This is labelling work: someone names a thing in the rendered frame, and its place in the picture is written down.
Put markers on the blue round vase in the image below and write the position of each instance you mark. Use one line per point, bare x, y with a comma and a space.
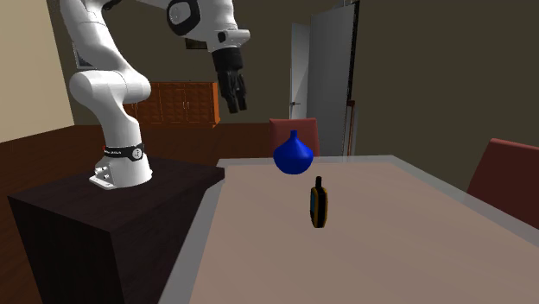
293, 155

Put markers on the orange wooden sideboard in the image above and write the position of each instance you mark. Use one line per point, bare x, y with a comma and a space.
181, 103

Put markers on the red chair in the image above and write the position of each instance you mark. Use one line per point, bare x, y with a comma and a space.
507, 181
309, 132

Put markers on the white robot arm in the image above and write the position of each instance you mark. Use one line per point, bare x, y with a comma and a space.
110, 88

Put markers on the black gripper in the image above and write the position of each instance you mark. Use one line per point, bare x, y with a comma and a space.
228, 65

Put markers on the dark wooden robot stand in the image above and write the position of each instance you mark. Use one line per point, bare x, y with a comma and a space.
105, 227

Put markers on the yellow black handheld radio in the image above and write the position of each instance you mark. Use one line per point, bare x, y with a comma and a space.
318, 205

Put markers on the framed wall picture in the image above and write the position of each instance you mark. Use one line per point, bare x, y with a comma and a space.
82, 61

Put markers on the dark wall picture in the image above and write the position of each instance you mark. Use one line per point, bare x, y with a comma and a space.
195, 43

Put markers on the grey open door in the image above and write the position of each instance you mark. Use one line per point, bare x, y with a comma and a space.
330, 80

